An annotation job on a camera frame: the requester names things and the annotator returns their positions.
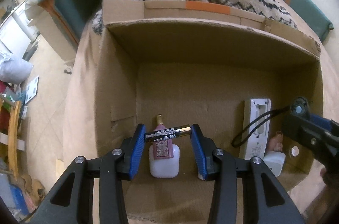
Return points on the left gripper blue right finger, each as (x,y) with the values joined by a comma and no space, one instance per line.
(197,142)

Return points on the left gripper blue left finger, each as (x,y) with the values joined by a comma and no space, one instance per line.
(137,146)

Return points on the black gold battery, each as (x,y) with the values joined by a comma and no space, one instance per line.
(167,134)

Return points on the pink perfume bottle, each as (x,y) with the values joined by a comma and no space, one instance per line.
(162,149)

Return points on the white earbuds case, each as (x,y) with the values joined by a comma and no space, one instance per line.
(165,168)

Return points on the black cable device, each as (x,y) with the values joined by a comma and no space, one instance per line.
(299,106)

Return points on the pink plush keychain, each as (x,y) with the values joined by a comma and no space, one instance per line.
(276,142)

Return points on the white charger plug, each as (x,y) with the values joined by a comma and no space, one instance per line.
(275,161)

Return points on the white remote control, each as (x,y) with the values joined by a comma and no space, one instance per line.
(256,144)

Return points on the white pill bottle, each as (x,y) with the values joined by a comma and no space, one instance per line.
(201,177)

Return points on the person's right hand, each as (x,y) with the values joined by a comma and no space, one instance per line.
(331,180)

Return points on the brown cardboard box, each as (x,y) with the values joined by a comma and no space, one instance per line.
(195,63)

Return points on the white bathroom scale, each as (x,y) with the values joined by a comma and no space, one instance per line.
(31,90)

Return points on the teal cushion with orange stripe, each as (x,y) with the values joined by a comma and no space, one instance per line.
(313,16)

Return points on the white plastic bag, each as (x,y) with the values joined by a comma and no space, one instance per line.
(13,69)

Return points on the teal sofa armrest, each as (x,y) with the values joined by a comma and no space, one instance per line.
(70,16)

